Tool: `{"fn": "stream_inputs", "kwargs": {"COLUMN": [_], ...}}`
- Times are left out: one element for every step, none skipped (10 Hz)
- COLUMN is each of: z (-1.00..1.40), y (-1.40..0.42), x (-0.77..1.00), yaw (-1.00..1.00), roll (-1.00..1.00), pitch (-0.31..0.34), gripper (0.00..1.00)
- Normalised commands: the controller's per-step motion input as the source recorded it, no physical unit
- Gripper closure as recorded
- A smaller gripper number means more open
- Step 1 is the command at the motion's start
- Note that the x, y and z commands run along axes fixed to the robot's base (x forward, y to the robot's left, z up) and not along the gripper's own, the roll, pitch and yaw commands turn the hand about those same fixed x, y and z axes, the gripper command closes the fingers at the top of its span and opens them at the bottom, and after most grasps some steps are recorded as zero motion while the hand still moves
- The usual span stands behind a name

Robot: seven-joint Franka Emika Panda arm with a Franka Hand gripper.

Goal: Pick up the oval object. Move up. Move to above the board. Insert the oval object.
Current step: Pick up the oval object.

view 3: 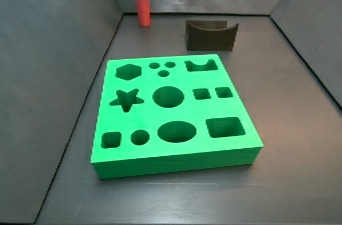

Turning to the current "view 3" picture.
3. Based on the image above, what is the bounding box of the black curved holder stand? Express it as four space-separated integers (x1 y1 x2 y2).
186 20 239 51

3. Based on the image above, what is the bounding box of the green shape sorting board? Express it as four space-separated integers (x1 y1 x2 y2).
91 54 263 179

